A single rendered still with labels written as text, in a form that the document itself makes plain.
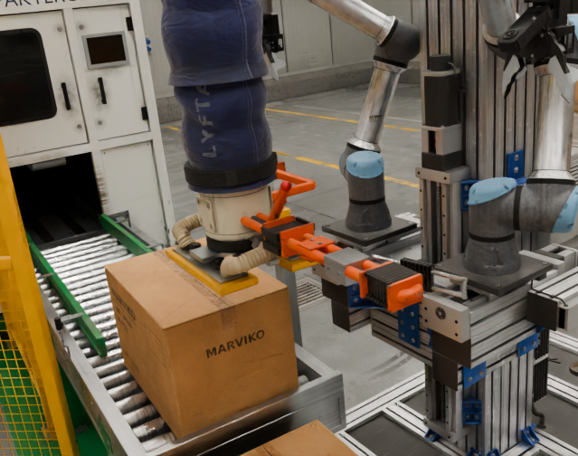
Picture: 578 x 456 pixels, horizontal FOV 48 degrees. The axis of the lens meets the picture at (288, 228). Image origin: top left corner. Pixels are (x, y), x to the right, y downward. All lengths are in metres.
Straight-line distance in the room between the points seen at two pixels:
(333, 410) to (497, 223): 0.86
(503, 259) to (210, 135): 0.81
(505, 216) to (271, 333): 0.76
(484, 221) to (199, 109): 0.77
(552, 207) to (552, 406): 1.21
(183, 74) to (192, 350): 0.79
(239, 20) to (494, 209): 0.77
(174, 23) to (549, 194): 0.96
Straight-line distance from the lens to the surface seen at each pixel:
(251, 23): 1.47
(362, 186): 2.04
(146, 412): 2.23
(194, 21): 1.44
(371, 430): 2.56
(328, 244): 1.31
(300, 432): 2.01
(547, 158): 1.71
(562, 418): 2.68
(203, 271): 1.57
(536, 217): 1.69
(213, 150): 1.48
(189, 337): 1.85
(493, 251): 1.74
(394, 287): 1.09
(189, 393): 1.93
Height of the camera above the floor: 1.76
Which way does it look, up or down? 19 degrees down
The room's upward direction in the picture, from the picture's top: 6 degrees counter-clockwise
